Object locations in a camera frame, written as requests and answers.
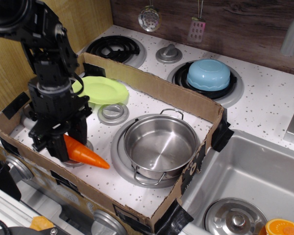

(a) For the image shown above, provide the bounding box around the back left black burner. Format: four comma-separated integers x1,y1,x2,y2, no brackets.
85,35,141,63

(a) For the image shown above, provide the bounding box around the back right black burner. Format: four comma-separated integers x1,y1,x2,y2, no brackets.
172,59,237,99

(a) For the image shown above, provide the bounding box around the light green plastic plate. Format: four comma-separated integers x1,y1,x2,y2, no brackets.
72,76,129,105

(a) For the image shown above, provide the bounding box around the hanging silver slotted ladle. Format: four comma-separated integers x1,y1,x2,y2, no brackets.
138,0,162,32

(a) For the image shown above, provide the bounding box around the orange toy piece bottom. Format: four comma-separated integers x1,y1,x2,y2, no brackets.
29,216,54,231

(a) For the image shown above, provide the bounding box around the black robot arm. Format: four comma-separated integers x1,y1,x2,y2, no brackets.
0,0,91,162

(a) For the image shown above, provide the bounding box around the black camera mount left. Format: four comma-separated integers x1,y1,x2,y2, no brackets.
0,161,22,201

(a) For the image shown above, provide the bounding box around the orange toy carrot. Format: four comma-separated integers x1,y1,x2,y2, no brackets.
63,135,110,169

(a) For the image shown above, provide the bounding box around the brown cardboard fence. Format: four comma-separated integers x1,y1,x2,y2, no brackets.
0,53,224,234

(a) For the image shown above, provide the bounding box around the front left black burner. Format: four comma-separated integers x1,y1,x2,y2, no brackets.
21,103,37,124

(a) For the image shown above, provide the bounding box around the silver knob upper centre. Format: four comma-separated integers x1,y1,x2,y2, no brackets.
155,44,183,64

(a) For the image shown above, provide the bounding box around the silver oven dial right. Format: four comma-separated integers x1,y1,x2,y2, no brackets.
91,210,127,235

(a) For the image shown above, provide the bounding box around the hanging silver spatula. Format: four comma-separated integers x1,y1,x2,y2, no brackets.
187,0,206,43

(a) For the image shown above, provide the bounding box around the stainless steel pot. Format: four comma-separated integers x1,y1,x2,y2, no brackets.
123,109,199,187

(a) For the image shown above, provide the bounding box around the black burner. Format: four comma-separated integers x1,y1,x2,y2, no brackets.
172,59,237,99
85,35,141,63
21,103,37,124

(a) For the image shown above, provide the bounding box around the light blue plastic bowl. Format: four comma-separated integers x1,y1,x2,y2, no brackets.
187,59,230,92

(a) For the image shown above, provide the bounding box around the silver oven dial left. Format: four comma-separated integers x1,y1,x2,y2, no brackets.
5,155,34,183

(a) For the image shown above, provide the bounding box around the orange slice toy can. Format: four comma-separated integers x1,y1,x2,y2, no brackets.
258,218,294,235

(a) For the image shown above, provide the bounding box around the silver sink basin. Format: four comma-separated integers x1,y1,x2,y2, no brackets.
182,130,294,235

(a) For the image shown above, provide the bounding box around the silver faucet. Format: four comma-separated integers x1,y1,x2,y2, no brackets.
280,20,294,56

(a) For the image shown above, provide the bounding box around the silver knob middle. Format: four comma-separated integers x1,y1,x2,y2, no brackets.
98,103,129,125

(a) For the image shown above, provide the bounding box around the silver oven dial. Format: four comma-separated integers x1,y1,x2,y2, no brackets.
91,210,127,235
5,155,34,183

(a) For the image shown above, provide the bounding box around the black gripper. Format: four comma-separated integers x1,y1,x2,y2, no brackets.
28,78,92,162

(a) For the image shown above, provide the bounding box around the silver pot lid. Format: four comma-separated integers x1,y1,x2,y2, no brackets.
203,197,268,235

